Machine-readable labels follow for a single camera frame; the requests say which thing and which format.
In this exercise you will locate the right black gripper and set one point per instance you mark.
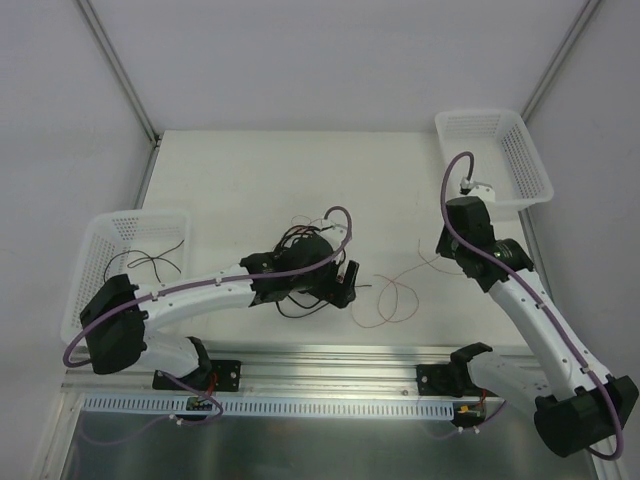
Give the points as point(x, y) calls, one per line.
point(470, 215)

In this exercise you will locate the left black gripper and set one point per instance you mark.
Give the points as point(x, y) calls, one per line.
point(345, 284)

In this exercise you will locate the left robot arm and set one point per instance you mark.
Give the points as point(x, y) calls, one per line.
point(122, 323)

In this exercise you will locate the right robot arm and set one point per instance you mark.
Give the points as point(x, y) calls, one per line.
point(576, 401)

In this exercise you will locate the right white plastic basket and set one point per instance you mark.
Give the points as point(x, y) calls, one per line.
point(504, 156)

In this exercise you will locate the white plastic basket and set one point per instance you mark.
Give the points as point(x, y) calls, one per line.
point(504, 156)
point(150, 246)

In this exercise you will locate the left white plastic basket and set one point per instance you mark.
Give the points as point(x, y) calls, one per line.
point(150, 246)

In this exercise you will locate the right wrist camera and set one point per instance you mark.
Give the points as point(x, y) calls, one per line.
point(484, 191)

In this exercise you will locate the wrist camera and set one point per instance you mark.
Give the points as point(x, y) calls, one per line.
point(484, 191)
point(328, 226)

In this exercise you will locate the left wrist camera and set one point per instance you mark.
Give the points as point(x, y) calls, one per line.
point(328, 226)

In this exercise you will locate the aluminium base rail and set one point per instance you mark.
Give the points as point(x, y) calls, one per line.
point(306, 371)

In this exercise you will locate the white slotted cable duct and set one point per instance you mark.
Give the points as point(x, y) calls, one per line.
point(271, 407)

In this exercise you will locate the right aluminium frame post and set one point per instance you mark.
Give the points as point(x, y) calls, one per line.
point(576, 31)

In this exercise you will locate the aluminium frame post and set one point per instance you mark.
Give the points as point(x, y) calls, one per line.
point(576, 31)
point(100, 35)

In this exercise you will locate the left aluminium frame post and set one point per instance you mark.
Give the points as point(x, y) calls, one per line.
point(100, 35)

